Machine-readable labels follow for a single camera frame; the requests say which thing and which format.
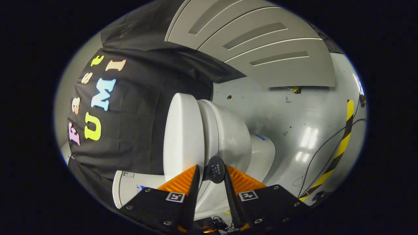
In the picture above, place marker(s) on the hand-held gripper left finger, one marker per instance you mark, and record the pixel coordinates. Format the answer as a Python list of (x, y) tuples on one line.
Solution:
[(192, 202)]

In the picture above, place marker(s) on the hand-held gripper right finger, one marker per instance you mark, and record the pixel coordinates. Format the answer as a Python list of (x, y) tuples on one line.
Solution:
[(232, 202)]

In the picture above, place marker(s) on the white toilet lid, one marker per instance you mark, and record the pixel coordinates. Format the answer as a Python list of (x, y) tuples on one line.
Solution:
[(183, 137)]

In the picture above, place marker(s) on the black round lid tab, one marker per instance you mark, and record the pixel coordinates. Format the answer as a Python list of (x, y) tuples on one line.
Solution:
[(214, 169)]

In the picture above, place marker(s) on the white ceramic toilet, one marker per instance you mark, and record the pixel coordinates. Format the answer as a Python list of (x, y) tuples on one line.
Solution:
[(228, 130)]

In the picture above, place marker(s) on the black backdrop cloth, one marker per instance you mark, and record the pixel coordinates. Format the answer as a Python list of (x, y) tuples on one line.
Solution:
[(140, 114)]

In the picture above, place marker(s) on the yellow black hazard tape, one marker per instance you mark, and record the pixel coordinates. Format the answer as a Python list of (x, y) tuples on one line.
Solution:
[(341, 147)]

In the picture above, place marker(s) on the grey drawer cabinet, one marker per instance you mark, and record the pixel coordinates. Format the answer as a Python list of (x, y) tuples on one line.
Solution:
[(261, 62)]

